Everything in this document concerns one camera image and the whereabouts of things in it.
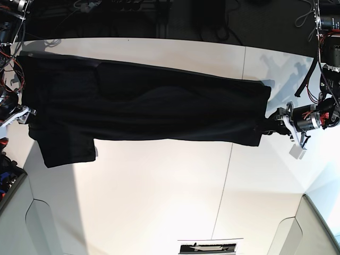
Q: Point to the black t-shirt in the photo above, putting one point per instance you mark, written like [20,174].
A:
[80,100]

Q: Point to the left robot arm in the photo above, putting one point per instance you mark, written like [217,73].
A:
[321,83]

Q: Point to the printed paper sheet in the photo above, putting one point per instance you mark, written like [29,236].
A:
[221,246]

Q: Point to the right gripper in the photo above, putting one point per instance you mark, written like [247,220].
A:
[11,110]

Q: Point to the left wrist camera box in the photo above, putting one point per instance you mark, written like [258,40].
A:
[297,152]

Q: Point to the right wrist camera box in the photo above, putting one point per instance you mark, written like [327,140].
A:
[3,131]

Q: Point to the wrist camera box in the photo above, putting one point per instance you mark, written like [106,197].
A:
[3,131]
[297,152]

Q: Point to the grey left corner panel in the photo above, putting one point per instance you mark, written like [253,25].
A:
[27,224]

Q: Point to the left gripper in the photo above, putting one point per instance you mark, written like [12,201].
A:
[297,122]

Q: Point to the pile of orange black tools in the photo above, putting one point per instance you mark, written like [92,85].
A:
[9,170]

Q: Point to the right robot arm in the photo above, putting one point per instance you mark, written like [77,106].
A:
[13,32]

